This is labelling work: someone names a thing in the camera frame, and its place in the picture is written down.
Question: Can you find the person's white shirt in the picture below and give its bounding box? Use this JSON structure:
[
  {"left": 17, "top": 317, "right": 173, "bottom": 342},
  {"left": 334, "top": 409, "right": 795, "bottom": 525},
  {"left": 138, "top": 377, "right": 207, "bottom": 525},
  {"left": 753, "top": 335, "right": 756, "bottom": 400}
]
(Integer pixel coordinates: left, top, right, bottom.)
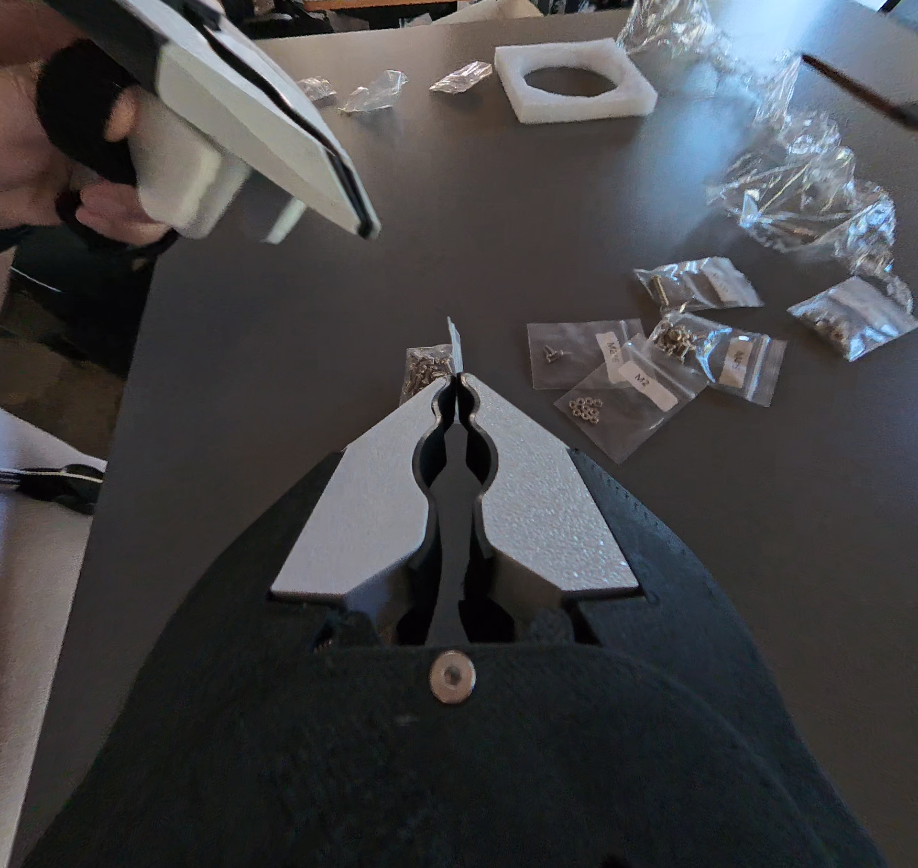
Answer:
[{"left": 0, "top": 409, "right": 109, "bottom": 855}]

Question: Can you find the clear bag of hardware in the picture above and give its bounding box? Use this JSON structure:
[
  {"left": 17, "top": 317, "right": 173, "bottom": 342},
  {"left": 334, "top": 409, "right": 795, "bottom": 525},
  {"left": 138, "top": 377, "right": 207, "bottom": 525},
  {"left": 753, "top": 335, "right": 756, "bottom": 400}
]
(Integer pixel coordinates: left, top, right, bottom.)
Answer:
[{"left": 787, "top": 276, "right": 917, "bottom": 363}]

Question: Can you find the small clear screw bag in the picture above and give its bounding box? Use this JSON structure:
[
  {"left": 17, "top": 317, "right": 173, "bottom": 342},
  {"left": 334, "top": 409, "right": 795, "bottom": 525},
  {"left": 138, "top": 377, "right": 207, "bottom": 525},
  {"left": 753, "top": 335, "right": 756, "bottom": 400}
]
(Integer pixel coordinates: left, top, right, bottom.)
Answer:
[{"left": 398, "top": 317, "right": 469, "bottom": 424}]

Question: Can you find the person's left hand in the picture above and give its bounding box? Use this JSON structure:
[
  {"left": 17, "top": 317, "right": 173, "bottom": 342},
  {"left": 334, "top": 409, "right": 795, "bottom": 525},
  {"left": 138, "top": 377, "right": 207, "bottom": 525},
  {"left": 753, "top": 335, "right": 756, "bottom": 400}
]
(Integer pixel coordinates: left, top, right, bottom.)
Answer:
[{"left": 0, "top": 0, "right": 169, "bottom": 249}]

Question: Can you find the grey desk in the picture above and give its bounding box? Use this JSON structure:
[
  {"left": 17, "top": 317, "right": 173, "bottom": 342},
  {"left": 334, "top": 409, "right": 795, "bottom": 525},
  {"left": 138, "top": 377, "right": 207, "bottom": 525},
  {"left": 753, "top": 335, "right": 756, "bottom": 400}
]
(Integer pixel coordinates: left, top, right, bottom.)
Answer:
[{"left": 22, "top": 0, "right": 918, "bottom": 868}]

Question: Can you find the bag of round-head screws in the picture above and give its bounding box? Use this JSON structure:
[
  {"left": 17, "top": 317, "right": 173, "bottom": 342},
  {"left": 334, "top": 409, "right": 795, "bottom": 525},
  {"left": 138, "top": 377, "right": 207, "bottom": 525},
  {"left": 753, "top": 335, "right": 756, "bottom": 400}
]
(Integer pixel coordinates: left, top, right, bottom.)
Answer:
[{"left": 649, "top": 311, "right": 788, "bottom": 407}]

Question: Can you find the white square foam frame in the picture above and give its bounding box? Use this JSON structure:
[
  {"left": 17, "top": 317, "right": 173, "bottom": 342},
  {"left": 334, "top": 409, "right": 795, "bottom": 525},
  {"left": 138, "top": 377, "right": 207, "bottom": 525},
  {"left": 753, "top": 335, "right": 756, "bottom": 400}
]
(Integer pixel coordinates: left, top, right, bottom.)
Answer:
[{"left": 493, "top": 38, "right": 659, "bottom": 125}]

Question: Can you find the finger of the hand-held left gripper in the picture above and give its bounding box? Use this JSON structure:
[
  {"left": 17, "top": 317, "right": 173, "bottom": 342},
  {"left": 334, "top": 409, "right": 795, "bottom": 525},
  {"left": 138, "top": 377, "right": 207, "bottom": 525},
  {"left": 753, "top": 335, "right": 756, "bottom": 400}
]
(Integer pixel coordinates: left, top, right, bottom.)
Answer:
[
  {"left": 68, "top": 0, "right": 345, "bottom": 161},
  {"left": 156, "top": 24, "right": 383, "bottom": 241}
]

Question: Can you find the black lanyard strap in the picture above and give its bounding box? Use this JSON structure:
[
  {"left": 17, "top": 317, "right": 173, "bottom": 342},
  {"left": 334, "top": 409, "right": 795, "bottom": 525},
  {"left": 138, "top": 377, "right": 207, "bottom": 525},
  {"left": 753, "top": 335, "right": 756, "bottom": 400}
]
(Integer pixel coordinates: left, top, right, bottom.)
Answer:
[{"left": 0, "top": 463, "right": 106, "bottom": 515}]

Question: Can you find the clear bag single screw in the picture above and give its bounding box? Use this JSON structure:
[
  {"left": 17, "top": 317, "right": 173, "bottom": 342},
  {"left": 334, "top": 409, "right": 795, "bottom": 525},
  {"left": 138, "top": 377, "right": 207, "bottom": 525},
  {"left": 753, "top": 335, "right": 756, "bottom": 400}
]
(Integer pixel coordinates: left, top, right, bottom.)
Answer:
[{"left": 527, "top": 319, "right": 646, "bottom": 390}]

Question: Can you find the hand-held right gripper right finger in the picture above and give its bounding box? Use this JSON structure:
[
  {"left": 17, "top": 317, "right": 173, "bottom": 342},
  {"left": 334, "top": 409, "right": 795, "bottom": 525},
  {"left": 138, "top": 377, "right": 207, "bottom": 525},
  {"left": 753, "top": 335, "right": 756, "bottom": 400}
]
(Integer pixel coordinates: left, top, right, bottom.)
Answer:
[{"left": 461, "top": 373, "right": 641, "bottom": 644}]

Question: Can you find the clear bag of long screws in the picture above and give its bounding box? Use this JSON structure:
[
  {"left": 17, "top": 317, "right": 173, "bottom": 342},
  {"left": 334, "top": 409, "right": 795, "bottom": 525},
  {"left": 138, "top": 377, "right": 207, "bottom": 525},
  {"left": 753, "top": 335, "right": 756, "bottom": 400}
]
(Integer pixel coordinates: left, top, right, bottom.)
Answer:
[{"left": 634, "top": 257, "right": 763, "bottom": 312}]

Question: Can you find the clear bag of small nuts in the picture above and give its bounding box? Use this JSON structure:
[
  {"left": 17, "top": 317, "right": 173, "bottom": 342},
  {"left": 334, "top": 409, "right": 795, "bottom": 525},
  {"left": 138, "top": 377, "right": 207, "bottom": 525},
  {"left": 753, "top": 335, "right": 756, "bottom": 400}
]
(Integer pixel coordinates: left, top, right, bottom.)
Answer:
[{"left": 554, "top": 337, "right": 711, "bottom": 465}]

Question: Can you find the crumpled clear plastic wrap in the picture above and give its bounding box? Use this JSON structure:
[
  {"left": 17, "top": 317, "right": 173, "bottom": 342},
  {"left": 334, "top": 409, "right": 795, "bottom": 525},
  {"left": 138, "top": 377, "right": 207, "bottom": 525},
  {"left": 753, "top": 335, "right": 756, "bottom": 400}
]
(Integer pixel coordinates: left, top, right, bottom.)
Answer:
[
  {"left": 617, "top": 0, "right": 802, "bottom": 95},
  {"left": 706, "top": 111, "right": 899, "bottom": 277}
]

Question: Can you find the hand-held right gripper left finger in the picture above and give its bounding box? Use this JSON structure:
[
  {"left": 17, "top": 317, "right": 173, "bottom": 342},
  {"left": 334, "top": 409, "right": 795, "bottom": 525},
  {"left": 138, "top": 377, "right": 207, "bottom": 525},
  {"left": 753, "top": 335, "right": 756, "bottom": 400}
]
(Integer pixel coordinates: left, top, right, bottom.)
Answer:
[{"left": 270, "top": 373, "right": 458, "bottom": 644}]

